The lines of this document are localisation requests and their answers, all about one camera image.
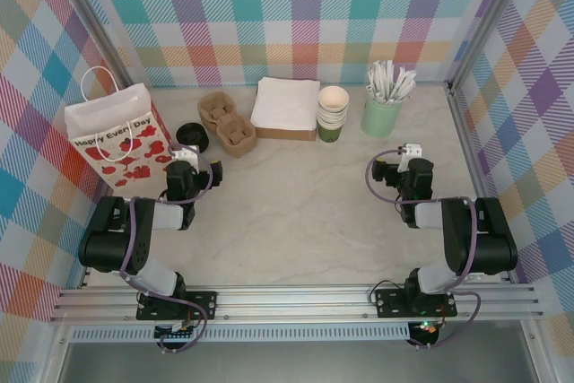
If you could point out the white red paper gift bag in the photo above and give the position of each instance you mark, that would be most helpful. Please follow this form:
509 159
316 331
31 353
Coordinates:
112 114

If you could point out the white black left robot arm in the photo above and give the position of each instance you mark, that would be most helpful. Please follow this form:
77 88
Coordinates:
112 239

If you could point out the mint green holder cup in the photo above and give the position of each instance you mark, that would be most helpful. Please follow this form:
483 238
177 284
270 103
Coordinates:
381 120

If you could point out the white paper wrapped straw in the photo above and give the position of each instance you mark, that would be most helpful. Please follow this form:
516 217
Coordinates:
406 83
409 90
380 80
388 75
375 82
372 92
398 82

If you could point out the white napkin stack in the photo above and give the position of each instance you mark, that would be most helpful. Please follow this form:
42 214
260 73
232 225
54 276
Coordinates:
287 102

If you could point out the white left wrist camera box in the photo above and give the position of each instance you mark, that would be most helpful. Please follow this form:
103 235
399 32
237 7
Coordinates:
187 153

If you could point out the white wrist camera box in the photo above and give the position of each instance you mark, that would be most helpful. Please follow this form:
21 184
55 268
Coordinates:
411 152
187 153

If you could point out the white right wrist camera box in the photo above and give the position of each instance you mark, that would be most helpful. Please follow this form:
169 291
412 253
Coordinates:
411 152

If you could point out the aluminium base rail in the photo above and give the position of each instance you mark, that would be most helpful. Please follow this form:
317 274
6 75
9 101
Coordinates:
291 304

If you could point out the aluminium frame post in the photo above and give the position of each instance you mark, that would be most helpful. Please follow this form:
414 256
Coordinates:
486 20
95 20

